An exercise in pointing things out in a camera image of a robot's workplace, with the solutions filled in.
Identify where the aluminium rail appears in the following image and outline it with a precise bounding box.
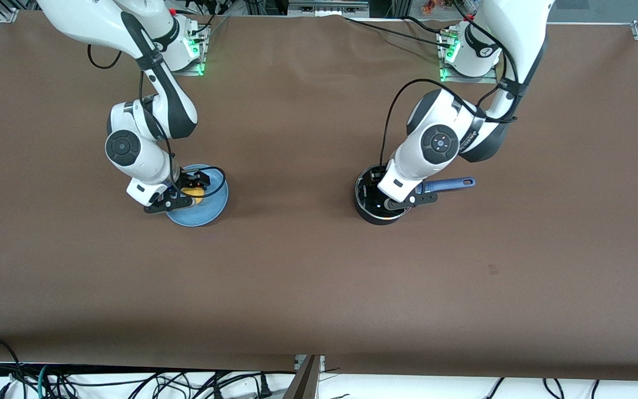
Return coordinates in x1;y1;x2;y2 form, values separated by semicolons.
289;0;369;17

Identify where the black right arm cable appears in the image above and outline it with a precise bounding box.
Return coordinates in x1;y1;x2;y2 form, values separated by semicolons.
88;43;227;200

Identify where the aluminium frame post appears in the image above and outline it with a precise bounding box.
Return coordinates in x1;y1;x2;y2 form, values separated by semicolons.
283;355;325;399

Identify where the glass lid blue knob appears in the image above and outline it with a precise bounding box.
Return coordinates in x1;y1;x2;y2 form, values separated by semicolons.
356;165;415;222

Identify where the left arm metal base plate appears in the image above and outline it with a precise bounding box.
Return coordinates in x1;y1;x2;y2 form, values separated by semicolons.
439;28;500;84

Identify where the blue round plate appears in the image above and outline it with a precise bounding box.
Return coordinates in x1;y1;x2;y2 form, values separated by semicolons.
165;164;230;227

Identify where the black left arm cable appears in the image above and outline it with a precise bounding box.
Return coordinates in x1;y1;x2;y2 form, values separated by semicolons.
380;0;520;167

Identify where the short black table cable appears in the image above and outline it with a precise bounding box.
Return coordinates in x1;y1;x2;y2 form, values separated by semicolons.
401;16;450;35

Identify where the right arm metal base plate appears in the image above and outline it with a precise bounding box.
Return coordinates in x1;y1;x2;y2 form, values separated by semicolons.
174;22;209;77

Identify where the brown table cover sheet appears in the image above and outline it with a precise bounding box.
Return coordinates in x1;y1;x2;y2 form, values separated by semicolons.
0;10;638;382

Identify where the black pot blue handle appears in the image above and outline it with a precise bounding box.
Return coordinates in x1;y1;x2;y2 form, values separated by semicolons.
354;164;476;226

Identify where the long black table cable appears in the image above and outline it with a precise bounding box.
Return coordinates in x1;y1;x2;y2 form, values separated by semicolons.
343;16;452;48

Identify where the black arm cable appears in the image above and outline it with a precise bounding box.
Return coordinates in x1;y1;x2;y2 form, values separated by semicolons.
88;43;227;200
380;0;520;167

